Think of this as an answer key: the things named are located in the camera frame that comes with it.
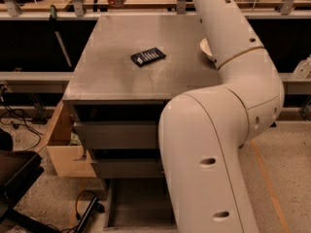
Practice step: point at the black power strip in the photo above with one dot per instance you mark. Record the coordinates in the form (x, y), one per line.
(94, 206)

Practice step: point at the top grey drawer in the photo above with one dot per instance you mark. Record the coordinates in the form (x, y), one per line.
(117, 135)

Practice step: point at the open bottom grey drawer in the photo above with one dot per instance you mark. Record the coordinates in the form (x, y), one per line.
(138, 203)

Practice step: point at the green handled tool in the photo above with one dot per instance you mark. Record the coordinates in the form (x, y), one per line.
(53, 20)

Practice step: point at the wooden box on floor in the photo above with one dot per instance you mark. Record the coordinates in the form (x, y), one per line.
(68, 160)

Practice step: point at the grey drawer cabinet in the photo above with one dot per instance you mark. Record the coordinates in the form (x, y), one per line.
(108, 86)

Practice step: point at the white bowl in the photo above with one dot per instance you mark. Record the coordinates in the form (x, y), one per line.
(206, 49)

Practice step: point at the middle grey drawer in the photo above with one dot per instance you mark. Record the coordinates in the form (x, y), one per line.
(127, 168)

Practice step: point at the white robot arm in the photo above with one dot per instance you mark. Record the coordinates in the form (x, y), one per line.
(200, 131)

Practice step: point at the black chair base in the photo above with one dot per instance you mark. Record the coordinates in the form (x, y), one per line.
(18, 171)

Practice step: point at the dark blue snack packet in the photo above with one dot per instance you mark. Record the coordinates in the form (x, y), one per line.
(145, 57)

